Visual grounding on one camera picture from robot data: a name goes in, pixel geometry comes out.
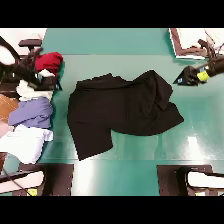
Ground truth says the red garment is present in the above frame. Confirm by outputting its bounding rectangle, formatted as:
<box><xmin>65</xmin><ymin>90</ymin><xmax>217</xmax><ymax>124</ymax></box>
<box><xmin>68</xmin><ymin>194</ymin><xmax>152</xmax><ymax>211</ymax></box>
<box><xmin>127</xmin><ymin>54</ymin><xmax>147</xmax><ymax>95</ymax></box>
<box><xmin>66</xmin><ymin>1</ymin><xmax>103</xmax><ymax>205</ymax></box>
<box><xmin>34</xmin><ymin>51</ymin><xmax>65</xmax><ymax>77</ymax></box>

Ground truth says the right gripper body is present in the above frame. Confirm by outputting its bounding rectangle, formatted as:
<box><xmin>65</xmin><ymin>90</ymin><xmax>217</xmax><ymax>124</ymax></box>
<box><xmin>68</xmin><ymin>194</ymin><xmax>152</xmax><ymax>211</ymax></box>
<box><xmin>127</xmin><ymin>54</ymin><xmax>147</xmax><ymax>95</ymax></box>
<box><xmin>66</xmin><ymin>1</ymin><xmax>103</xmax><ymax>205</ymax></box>
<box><xmin>180</xmin><ymin>65</ymin><xmax>202</xmax><ymax>87</ymax></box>

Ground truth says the cream white garment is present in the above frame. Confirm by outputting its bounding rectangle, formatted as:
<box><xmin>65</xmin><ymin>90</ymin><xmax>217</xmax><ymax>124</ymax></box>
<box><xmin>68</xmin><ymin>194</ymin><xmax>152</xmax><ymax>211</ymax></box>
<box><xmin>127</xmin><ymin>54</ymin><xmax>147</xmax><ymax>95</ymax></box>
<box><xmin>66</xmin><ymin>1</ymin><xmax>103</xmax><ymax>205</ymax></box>
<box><xmin>15</xmin><ymin>79</ymin><xmax>55</xmax><ymax>102</ymax></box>

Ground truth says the black T-shirt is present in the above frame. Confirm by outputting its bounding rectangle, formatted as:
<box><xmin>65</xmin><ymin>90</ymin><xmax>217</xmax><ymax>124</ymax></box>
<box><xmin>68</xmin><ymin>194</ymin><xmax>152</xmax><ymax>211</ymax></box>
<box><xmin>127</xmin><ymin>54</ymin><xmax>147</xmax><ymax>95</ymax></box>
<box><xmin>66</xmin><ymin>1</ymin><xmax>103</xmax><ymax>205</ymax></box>
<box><xmin>66</xmin><ymin>69</ymin><xmax>185</xmax><ymax>162</ymax></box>

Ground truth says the black cable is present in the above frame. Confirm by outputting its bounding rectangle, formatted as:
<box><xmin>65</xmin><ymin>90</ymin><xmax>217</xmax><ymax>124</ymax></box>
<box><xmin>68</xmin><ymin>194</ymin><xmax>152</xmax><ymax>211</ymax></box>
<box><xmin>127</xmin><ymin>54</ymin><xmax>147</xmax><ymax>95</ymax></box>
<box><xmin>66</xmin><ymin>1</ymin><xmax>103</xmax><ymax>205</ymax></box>
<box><xmin>2</xmin><ymin>167</ymin><xmax>32</xmax><ymax>197</ymax></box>

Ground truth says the purple garment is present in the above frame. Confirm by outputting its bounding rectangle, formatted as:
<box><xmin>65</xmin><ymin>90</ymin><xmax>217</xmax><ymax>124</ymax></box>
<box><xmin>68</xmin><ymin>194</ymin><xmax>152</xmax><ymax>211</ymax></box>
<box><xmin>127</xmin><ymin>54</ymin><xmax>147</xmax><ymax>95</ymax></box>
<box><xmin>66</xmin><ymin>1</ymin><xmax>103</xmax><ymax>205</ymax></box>
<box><xmin>7</xmin><ymin>96</ymin><xmax>55</xmax><ymax>130</ymax></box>

